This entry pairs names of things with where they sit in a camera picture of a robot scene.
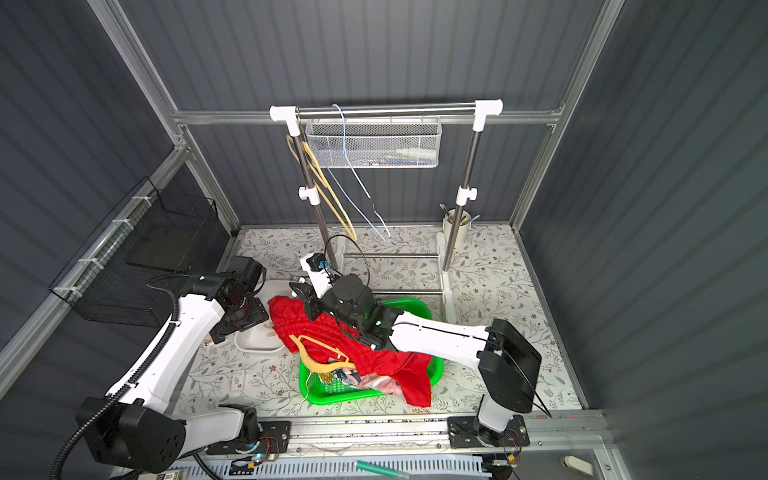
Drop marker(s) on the yellow hanger of red shorts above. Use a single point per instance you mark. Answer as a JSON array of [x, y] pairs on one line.
[[319, 357]]

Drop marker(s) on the green marker pen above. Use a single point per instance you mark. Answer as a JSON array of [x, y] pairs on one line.
[[381, 470]]

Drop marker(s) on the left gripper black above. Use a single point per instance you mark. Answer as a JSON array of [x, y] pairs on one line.
[[238, 321]]

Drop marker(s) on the black wire wall basket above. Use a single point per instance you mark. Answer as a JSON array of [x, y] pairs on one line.
[[166, 235]]

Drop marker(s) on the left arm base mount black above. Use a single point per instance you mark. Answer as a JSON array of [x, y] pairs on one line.
[[270, 437]]

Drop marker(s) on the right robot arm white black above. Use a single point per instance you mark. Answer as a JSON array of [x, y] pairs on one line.
[[505, 360]]

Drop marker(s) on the white plastic tray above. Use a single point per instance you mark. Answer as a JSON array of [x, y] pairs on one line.
[[262, 338]]

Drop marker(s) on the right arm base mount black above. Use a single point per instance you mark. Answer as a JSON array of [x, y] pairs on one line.
[[467, 432]]

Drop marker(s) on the light blue wire hanger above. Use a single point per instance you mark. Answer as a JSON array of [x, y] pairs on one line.
[[382, 230]]

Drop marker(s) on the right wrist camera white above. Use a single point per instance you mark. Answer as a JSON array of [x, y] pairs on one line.
[[316, 266]]

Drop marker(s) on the steel clothes rack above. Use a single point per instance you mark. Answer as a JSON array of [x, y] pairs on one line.
[[401, 188]]

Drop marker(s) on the blue yellow white printed shorts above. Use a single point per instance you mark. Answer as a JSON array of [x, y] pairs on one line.
[[345, 376]]

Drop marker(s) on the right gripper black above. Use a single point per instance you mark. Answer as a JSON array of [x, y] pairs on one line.
[[308, 294]]

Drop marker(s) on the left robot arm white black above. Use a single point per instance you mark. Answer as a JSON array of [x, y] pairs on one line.
[[128, 427]]

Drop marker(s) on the yellow hanger of printed shorts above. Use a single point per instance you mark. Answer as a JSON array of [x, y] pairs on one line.
[[316, 190]]

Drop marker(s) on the pink navy patterned shorts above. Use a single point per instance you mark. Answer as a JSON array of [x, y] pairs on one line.
[[383, 384]]

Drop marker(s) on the white wire mesh basket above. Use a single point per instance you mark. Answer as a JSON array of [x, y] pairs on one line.
[[388, 143]]

